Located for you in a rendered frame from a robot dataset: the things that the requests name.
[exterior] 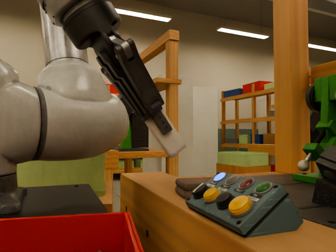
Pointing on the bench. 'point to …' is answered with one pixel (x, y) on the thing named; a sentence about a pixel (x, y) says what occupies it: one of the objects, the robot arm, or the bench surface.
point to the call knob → (199, 190)
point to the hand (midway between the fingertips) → (165, 133)
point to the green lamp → (263, 187)
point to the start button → (239, 205)
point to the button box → (271, 193)
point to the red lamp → (246, 183)
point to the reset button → (211, 194)
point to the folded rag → (188, 185)
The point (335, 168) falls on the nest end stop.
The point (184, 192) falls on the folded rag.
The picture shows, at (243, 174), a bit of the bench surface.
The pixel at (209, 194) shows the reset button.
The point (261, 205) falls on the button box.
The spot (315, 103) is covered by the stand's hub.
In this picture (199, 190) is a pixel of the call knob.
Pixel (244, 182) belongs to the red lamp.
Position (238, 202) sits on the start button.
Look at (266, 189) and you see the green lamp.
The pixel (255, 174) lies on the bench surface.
